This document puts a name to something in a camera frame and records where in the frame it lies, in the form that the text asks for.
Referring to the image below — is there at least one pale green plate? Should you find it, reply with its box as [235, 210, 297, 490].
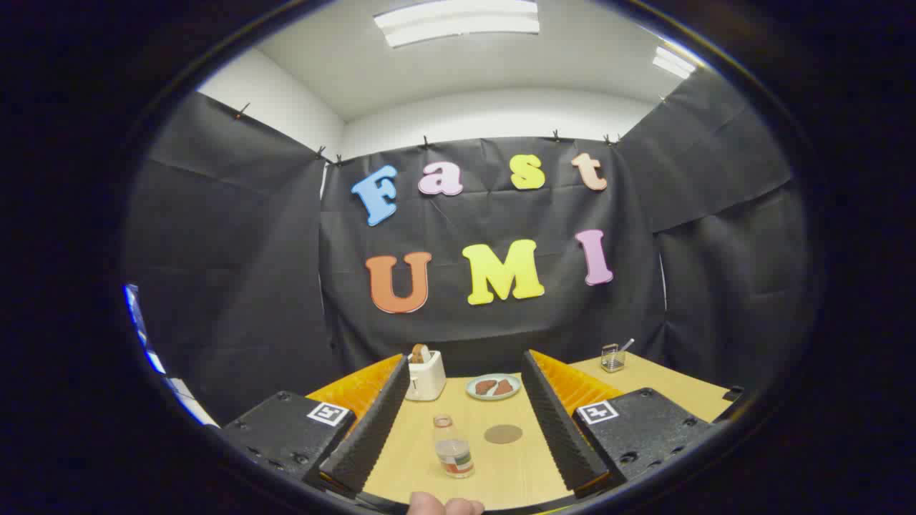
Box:
[466, 373, 522, 401]

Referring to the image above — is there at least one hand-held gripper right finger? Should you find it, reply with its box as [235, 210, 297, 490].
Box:
[520, 349, 716, 499]

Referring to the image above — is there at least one clear juice bottle red label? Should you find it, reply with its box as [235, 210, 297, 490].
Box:
[433, 414, 475, 479]

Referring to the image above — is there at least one wooden table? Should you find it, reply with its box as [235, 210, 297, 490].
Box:
[364, 352, 734, 510]

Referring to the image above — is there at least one black backdrop cloth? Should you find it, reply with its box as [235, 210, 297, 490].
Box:
[122, 68, 813, 430]

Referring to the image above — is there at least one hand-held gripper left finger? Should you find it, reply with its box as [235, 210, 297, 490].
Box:
[218, 354, 411, 499]

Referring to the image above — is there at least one small ceiling light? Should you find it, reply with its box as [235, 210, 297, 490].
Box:
[651, 45, 696, 79]

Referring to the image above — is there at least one white toaster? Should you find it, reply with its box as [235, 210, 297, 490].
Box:
[405, 350, 447, 401]

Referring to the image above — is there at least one long ceiling light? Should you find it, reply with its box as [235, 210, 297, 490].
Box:
[374, 0, 541, 49]

